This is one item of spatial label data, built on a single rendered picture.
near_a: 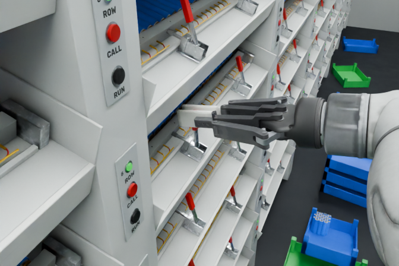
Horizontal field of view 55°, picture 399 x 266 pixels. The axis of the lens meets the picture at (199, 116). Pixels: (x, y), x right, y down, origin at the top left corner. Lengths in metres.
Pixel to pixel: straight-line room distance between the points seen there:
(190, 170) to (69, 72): 0.36
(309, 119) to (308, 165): 1.71
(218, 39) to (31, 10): 0.42
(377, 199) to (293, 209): 1.57
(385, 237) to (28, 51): 0.36
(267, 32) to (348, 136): 0.53
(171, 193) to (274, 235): 1.25
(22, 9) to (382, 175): 0.35
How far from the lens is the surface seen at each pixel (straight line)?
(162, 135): 0.67
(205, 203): 0.87
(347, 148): 0.55
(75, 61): 0.34
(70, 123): 0.38
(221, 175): 0.94
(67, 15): 0.33
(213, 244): 1.04
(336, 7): 3.13
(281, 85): 1.35
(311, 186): 2.12
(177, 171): 0.65
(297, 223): 1.91
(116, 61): 0.38
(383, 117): 0.52
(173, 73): 0.54
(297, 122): 0.55
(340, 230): 1.92
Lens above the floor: 1.35
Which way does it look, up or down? 31 degrees down
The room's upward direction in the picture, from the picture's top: straight up
